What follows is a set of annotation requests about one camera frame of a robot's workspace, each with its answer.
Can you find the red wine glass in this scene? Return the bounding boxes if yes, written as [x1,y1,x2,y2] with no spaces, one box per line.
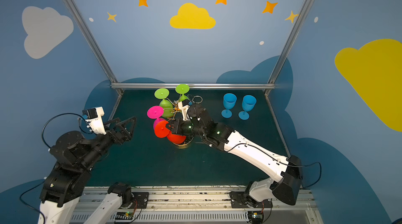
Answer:
[154,120,186,144]

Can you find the pink wine glass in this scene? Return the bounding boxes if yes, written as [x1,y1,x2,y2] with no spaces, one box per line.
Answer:
[147,106,165,129]

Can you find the green wine glass front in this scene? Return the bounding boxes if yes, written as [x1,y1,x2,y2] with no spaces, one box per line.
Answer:
[155,88,174,118]

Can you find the green wine glass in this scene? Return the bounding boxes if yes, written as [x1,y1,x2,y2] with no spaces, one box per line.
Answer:
[175,84,189,102]
[155,88,174,118]

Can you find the blue wine glass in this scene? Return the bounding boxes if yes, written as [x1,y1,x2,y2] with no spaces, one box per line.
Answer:
[238,95,256,120]
[221,93,237,118]

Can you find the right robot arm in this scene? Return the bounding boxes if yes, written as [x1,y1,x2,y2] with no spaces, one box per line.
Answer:
[166,104,303,207]

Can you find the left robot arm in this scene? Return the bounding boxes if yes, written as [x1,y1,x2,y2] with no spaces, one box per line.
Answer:
[38,117,137,224]

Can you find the green wine glass rear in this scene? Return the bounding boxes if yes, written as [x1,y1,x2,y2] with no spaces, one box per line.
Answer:
[175,84,189,102]

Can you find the left green circuit board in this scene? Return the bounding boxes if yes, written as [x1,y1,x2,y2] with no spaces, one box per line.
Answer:
[114,211,135,224]

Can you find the green circuit board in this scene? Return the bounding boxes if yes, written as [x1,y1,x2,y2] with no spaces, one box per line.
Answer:
[114,211,135,224]
[247,211,264,224]

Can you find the right green circuit board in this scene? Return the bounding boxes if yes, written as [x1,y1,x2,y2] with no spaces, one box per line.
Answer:
[247,211,264,224]

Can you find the gold wire glass rack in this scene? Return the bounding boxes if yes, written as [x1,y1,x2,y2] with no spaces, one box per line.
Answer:
[168,94,203,149]

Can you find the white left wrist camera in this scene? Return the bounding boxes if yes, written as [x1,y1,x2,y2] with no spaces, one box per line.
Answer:
[82,107,106,135]

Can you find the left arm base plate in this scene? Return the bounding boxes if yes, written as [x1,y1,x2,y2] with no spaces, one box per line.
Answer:
[125,192,149,209]

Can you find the metal base rail platform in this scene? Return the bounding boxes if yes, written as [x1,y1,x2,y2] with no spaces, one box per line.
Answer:
[68,184,324,224]

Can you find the black right camera cable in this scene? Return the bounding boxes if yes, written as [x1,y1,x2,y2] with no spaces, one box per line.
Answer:
[225,143,322,190]

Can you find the black camera cable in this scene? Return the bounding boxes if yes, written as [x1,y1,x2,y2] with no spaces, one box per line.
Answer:
[19,112,85,224]
[225,143,322,190]

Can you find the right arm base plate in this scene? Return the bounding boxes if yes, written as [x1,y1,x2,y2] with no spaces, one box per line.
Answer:
[229,191,273,209]

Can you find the black left camera cable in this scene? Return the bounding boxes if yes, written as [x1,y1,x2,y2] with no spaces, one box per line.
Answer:
[19,112,85,224]

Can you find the aluminium frame rails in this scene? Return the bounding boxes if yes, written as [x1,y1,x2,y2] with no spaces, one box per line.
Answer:
[46,0,326,159]

